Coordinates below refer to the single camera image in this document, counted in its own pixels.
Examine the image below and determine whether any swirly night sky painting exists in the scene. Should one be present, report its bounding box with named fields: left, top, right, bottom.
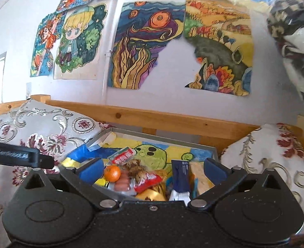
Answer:
left=107, top=1, right=186, bottom=90

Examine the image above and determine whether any blond child green poster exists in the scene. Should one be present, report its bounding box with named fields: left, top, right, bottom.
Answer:
left=54, top=2, right=108, bottom=80

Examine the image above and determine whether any pale yellow snack in tray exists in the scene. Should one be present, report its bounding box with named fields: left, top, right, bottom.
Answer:
left=189, top=161, right=215, bottom=199

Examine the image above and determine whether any orange tangerine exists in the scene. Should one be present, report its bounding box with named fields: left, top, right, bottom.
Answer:
left=104, top=165, right=121, bottom=182

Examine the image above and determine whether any wooden bed frame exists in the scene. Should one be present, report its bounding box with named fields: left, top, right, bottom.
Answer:
left=0, top=93, right=304, bottom=158

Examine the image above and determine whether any yellow landscape painting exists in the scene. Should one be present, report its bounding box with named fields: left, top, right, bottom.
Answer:
left=183, top=0, right=254, bottom=96

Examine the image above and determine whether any grey metal tray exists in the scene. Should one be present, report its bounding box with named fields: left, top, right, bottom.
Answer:
left=61, top=128, right=218, bottom=199

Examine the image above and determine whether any quail egg red packet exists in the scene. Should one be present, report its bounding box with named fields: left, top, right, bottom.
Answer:
left=124, top=160, right=167, bottom=194

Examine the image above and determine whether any yellow green snack bar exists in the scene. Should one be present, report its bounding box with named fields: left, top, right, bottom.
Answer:
left=108, top=147, right=137, bottom=166

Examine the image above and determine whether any pink sausage pack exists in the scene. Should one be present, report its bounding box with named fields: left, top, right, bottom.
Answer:
left=108, top=170, right=137, bottom=197

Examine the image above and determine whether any floral white red bedspread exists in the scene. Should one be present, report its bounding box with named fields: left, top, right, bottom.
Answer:
left=0, top=100, right=304, bottom=247

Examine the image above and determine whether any anime girl orange poster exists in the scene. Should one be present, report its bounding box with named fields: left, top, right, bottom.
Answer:
left=30, top=12, right=65, bottom=77

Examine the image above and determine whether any plastic-wrapped patterned bundle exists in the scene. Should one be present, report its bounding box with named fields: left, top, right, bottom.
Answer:
left=267, top=0, right=304, bottom=101

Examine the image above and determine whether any blue white snack packet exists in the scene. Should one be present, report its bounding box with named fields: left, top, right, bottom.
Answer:
left=169, top=160, right=191, bottom=205

